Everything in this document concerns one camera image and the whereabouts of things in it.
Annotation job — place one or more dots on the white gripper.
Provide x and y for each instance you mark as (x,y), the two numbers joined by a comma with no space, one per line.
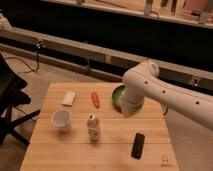
(129,109)

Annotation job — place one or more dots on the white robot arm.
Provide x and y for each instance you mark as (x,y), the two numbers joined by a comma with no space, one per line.
(142,81)

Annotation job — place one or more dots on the small white plastic bottle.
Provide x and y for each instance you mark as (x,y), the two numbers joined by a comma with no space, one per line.
(93,128)

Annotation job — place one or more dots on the green bowl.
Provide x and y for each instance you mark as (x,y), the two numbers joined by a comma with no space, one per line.
(116,96)

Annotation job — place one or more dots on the orange carrot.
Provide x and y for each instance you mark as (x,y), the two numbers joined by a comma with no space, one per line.
(95,99)

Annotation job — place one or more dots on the black rectangular remote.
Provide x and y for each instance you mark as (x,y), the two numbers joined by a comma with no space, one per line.
(138,144)

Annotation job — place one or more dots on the white paper cup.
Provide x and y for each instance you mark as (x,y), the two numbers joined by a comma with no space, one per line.
(61,119)

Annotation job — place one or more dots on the black office chair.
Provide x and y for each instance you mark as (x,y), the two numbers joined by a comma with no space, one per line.
(11,95)

